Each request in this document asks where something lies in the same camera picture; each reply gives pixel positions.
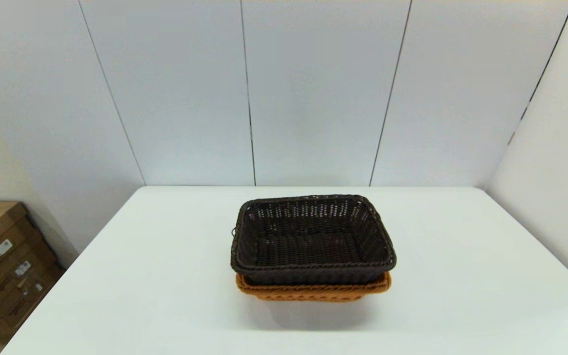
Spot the dark brown wicker basket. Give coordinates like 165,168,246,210
230,194,397,285

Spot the orange wicker basket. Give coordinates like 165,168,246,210
235,271,392,302

